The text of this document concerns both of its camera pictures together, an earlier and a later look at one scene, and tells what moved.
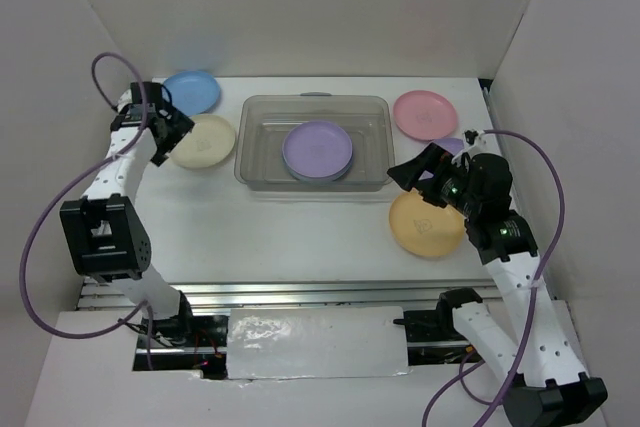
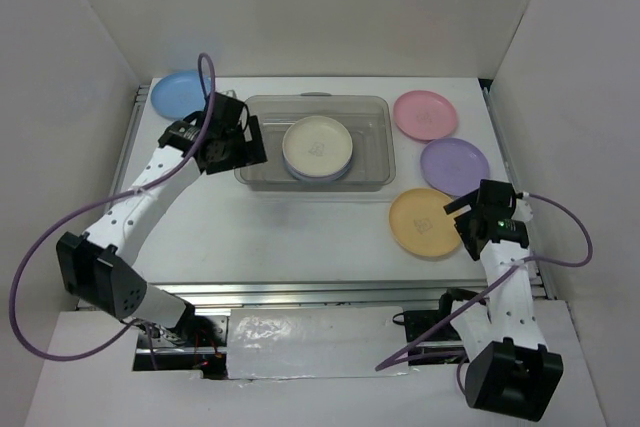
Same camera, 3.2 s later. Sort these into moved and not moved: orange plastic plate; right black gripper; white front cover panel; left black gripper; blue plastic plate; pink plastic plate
Moved: left black gripper; right black gripper
Not moved: blue plastic plate; pink plastic plate; white front cover panel; orange plastic plate
